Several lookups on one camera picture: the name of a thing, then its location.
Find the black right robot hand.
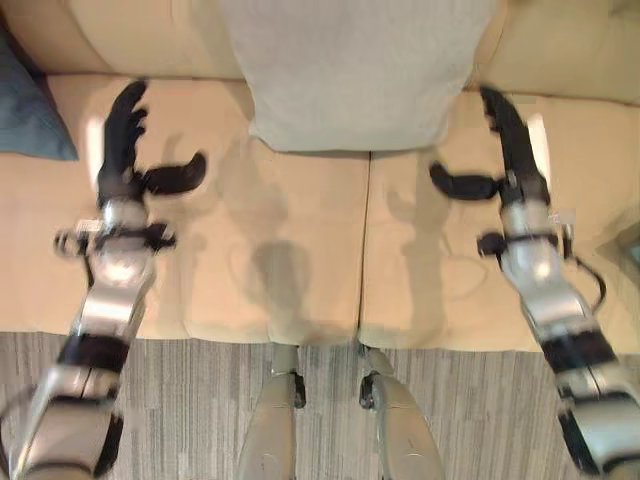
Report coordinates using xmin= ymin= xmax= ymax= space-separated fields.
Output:
xmin=429 ymin=85 xmax=553 ymax=204

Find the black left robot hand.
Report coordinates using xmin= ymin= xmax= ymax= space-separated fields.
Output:
xmin=84 ymin=78 xmax=209 ymax=209

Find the light grey cushion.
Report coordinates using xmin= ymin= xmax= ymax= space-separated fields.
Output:
xmin=217 ymin=0 xmax=501 ymax=153

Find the beige sofa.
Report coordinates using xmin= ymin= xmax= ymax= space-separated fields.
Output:
xmin=0 ymin=0 xmax=640 ymax=352

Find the blue grey cushion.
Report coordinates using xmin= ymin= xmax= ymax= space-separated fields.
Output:
xmin=0 ymin=23 xmax=80 ymax=162

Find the silver left robot leg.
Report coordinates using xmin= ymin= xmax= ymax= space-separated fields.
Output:
xmin=236 ymin=344 xmax=307 ymax=480

